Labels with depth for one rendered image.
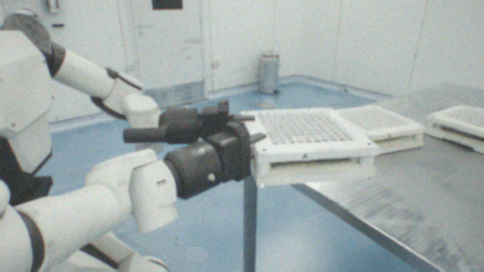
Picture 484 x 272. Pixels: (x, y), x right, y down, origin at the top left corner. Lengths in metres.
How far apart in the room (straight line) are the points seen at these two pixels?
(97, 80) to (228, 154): 0.52
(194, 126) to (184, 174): 0.23
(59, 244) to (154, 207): 0.17
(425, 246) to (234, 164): 0.42
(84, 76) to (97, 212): 0.60
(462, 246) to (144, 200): 0.62
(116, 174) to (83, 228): 0.09
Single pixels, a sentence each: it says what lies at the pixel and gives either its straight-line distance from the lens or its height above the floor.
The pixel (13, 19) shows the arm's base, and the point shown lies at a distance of 0.91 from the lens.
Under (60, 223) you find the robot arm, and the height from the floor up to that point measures 1.10.
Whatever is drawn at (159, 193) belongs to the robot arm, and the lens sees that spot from 0.50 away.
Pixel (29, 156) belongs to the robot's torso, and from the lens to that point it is 0.72.
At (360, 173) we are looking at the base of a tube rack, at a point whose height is 0.99.
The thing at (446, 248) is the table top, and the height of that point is 0.86.
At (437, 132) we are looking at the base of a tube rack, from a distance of 1.30.
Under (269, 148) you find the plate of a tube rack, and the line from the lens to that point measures 0.60.
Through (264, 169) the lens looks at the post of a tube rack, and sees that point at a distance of 0.60.
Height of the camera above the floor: 1.31
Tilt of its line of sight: 23 degrees down
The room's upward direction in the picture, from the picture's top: straight up
